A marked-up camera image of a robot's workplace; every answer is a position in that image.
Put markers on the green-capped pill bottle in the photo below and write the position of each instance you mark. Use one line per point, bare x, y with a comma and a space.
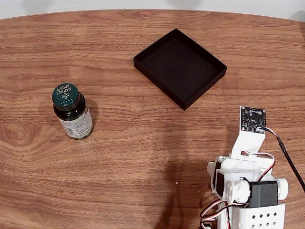
71, 112

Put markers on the shallow black box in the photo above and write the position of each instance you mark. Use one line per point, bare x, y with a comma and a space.
178, 69

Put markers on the camera board on white bracket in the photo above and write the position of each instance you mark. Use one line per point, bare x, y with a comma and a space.
252, 119

